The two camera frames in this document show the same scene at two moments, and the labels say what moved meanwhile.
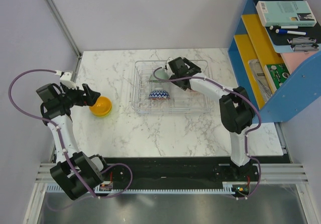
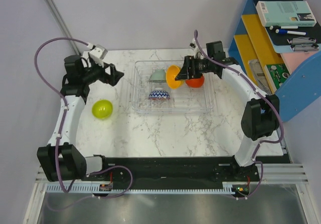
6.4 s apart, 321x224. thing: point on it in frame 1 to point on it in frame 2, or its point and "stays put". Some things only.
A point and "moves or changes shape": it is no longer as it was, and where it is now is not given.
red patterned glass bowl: (159, 95) stays put
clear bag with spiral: (259, 72) stays put
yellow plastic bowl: (102, 107) moves or changes shape
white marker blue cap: (282, 31) stays put
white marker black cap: (283, 27) stays put
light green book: (286, 13) stays put
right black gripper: (183, 88) to (185, 73)
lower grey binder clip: (304, 47) stays put
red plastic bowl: (192, 92) moves or changes shape
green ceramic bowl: (160, 73) stays put
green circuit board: (279, 73) stays put
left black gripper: (90, 98) to (112, 79)
